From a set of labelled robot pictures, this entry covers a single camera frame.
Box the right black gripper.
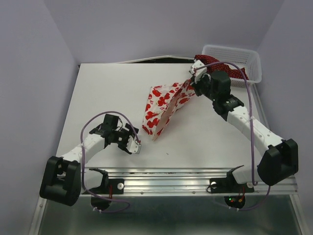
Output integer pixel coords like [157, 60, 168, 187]
[189, 73, 218, 102]

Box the white red poppy skirt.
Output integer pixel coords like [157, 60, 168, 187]
[141, 79, 195, 141]

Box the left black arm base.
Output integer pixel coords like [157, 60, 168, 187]
[82, 168, 130, 213]

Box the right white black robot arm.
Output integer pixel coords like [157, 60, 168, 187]
[191, 71, 298, 192]

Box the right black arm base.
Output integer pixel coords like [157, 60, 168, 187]
[206, 177, 255, 209]

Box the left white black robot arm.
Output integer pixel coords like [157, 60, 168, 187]
[40, 111, 141, 213]

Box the dark red dotted skirt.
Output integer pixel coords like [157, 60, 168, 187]
[194, 54, 243, 79]

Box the white plastic basket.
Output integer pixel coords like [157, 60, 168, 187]
[201, 44, 263, 88]

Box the white table board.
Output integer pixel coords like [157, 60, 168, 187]
[56, 64, 261, 168]

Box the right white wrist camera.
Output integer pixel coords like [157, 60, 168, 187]
[189, 60, 207, 83]

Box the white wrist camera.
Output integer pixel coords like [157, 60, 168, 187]
[189, 60, 207, 83]
[126, 137, 141, 154]

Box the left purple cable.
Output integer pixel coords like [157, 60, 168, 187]
[80, 111, 142, 213]

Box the purple cable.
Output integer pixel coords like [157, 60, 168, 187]
[80, 111, 142, 213]
[193, 61, 272, 212]

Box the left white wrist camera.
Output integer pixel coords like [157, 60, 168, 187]
[126, 137, 141, 154]

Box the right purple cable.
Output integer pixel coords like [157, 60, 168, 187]
[193, 61, 272, 212]

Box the aluminium rail frame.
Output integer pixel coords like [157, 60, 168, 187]
[29, 164, 304, 235]

